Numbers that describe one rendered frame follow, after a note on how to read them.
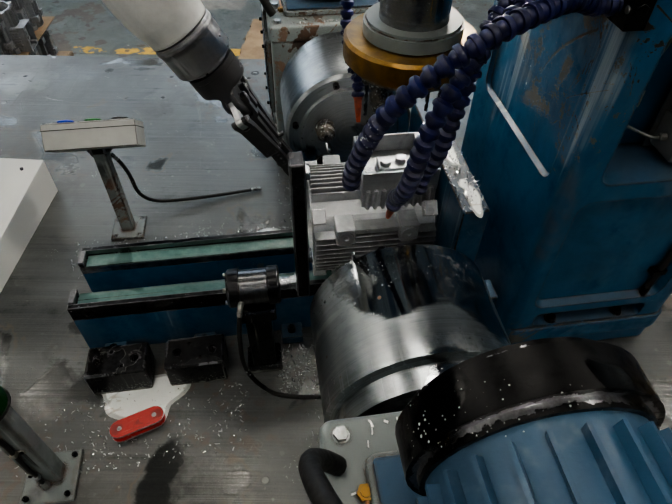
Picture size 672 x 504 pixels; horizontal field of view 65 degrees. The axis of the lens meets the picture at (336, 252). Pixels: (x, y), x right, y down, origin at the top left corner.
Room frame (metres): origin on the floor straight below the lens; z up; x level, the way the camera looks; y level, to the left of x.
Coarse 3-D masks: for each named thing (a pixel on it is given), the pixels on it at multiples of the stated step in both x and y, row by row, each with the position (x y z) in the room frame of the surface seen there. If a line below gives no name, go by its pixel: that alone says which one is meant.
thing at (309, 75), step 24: (312, 48) 1.01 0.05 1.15; (336, 48) 0.99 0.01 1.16; (288, 72) 1.00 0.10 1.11; (312, 72) 0.93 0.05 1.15; (336, 72) 0.90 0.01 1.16; (288, 96) 0.93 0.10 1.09; (312, 96) 0.88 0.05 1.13; (336, 96) 0.88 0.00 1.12; (288, 120) 0.87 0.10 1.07; (312, 120) 0.87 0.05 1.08; (336, 120) 0.88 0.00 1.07; (360, 120) 0.89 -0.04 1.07; (408, 120) 0.91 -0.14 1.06; (288, 144) 0.87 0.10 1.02; (312, 144) 0.87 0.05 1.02; (336, 144) 0.88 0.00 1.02
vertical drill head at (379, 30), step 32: (384, 0) 0.67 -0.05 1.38; (416, 0) 0.64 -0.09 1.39; (448, 0) 0.66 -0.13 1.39; (352, 32) 0.68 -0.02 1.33; (384, 32) 0.64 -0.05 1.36; (416, 32) 0.64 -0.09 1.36; (448, 32) 0.64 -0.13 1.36; (352, 64) 0.64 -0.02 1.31; (384, 64) 0.61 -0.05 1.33; (416, 64) 0.60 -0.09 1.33; (384, 96) 0.63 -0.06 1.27
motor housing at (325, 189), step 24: (312, 168) 0.69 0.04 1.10; (336, 168) 0.69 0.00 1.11; (312, 192) 0.64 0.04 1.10; (336, 192) 0.63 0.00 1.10; (360, 192) 0.64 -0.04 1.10; (360, 216) 0.62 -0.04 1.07; (384, 216) 0.62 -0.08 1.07; (432, 216) 0.63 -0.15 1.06; (312, 240) 0.68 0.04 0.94; (360, 240) 0.59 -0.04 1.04; (384, 240) 0.59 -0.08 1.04; (432, 240) 0.60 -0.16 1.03; (336, 264) 0.58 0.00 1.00
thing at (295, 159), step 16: (288, 160) 0.52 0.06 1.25; (304, 160) 0.52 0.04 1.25; (304, 176) 0.51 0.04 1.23; (304, 192) 0.51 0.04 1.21; (304, 208) 0.51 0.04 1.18; (304, 224) 0.51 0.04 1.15; (304, 240) 0.51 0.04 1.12; (304, 256) 0.51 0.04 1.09; (304, 272) 0.51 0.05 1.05; (304, 288) 0.51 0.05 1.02
